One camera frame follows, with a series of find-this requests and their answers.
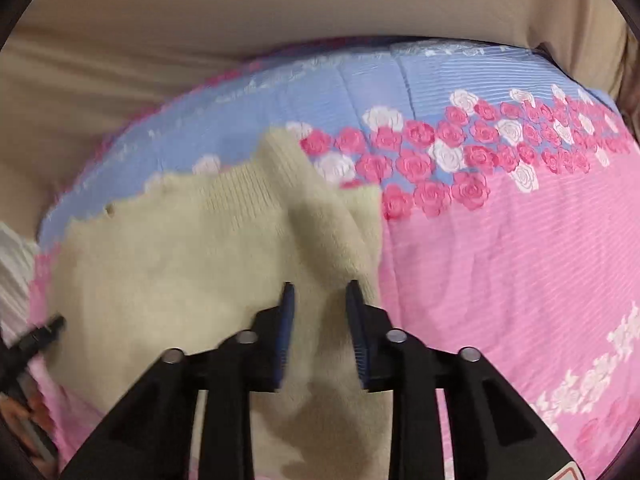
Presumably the white pleated cloth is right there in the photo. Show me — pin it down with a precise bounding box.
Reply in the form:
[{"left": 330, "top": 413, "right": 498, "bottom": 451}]
[{"left": 0, "top": 220, "right": 42, "bottom": 343}]

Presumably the cream sweater with black hearts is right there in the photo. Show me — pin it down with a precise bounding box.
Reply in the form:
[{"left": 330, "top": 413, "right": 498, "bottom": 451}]
[{"left": 47, "top": 127, "right": 401, "bottom": 480}]

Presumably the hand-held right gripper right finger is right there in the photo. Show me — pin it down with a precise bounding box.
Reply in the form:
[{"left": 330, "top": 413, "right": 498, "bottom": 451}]
[{"left": 346, "top": 280, "right": 593, "bottom": 480}]

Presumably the beige backdrop cloth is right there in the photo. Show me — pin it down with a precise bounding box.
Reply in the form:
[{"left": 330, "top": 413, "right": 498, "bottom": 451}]
[{"left": 0, "top": 0, "right": 640, "bottom": 228}]

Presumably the pink floral bed sheet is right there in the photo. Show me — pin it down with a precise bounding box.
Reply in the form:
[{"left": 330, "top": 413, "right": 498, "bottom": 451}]
[{"left": 29, "top": 37, "right": 640, "bottom": 480}]

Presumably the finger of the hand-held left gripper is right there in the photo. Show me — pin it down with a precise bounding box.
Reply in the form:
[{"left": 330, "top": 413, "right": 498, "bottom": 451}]
[{"left": 12, "top": 314, "right": 67, "bottom": 363}]

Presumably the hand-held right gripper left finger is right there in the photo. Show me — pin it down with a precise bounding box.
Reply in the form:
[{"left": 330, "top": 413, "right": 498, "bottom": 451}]
[{"left": 60, "top": 282, "right": 296, "bottom": 480}]

